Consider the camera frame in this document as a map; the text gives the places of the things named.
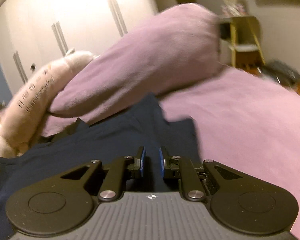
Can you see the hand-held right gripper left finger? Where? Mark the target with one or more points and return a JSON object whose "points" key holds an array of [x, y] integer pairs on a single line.
{"points": [[142, 162]]}

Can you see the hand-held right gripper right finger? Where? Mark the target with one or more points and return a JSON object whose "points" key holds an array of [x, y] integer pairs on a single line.
{"points": [[161, 162]]}

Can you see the navy zip jacket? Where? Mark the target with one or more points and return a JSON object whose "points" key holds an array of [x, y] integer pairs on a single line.
{"points": [[95, 150]]}

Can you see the purple fleece blanket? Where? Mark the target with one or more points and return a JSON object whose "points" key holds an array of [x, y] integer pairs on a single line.
{"points": [[245, 120]]}

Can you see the pink pillow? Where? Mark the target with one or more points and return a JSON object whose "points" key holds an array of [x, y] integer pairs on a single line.
{"points": [[152, 62]]}

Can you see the small black box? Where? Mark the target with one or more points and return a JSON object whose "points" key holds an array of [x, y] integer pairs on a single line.
{"points": [[225, 30]]}

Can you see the yellow side stool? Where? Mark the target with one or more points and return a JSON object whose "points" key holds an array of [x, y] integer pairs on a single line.
{"points": [[245, 40]]}

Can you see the dark bag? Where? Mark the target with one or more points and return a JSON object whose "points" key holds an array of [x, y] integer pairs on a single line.
{"points": [[281, 72]]}

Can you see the white wardrobe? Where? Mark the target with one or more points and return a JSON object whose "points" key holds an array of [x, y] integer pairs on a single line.
{"points": [[72, 17]]}

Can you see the wrapped flower bouquet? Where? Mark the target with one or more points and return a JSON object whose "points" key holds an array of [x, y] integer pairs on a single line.
{"points": [[231, 1]]}

